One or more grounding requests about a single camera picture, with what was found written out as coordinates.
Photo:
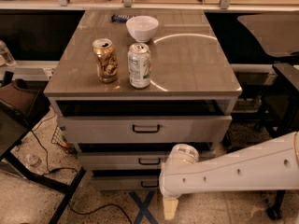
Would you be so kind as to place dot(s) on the black side table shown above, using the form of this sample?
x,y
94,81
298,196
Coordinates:
x,y
21,110

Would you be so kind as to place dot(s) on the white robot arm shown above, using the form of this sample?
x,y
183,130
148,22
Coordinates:
x,y
271,165

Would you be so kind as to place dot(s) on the white green soda can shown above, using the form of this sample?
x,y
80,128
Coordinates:
x,y
139,65

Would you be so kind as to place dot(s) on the wire basket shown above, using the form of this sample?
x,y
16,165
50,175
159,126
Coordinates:
x,y
59,140

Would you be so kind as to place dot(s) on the clear bottle at left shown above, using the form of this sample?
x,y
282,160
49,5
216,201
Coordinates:
x,y
6,57

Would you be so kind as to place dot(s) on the white bowl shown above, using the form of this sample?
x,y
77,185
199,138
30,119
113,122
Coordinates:
x,y
142,28

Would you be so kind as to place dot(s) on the gold crushed soda can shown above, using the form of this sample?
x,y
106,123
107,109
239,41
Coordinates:
x,y
106,60

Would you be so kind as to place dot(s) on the grey drawer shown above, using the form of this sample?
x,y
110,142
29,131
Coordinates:
x,y
133,182
123,160
175,129

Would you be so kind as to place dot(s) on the clear plastic water bottle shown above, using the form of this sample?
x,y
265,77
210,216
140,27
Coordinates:
x,y
32,161

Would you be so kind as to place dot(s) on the grey drawer cabinet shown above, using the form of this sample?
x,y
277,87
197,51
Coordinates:
x,y
190,76

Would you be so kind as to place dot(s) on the black office chair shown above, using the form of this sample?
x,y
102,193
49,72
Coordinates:
x,y
263,49

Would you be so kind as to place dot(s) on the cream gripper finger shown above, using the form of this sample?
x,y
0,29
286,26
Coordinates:
x,y
170,207

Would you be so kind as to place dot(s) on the blue snack wrapper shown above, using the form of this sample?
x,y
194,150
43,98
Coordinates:
x,y
120,18

